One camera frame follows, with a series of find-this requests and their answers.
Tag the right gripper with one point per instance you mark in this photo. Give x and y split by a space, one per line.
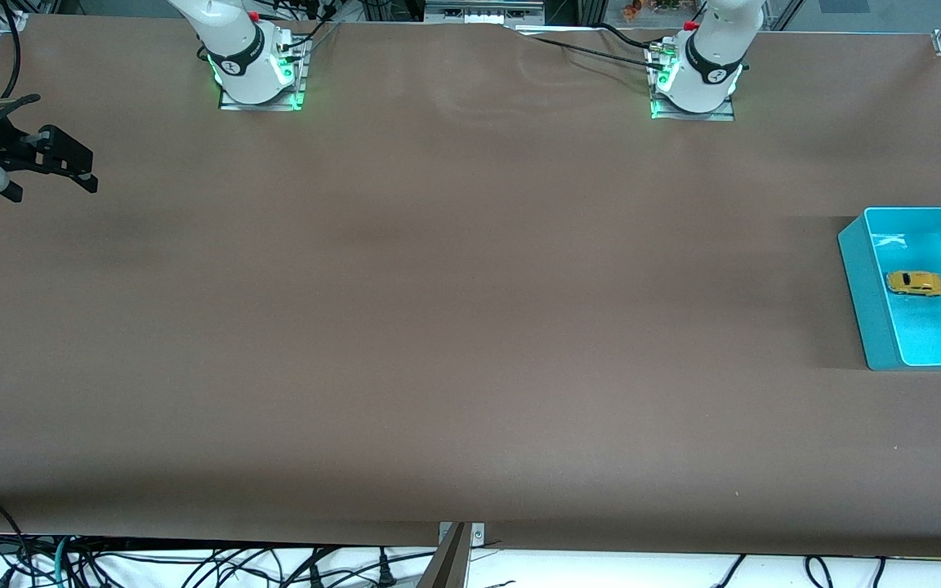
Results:
20 152

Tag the yellow beetle toy car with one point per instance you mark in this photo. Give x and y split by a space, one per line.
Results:
916 282

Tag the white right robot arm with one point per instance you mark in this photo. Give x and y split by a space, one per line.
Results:
238 49

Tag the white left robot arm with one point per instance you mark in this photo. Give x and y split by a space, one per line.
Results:
711 57

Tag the teal plastic bin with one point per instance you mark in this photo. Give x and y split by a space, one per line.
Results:
928 343

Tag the orange background object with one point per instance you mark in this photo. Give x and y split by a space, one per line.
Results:
632 10

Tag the brown table cover sheet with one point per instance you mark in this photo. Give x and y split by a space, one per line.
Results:
470 327

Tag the grey power strip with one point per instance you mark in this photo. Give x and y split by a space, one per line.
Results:
483 11

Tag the small metal edge bracket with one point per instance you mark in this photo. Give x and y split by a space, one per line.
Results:
479 535

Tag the dark camera mount beam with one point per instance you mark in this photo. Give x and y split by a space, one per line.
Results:
446 567

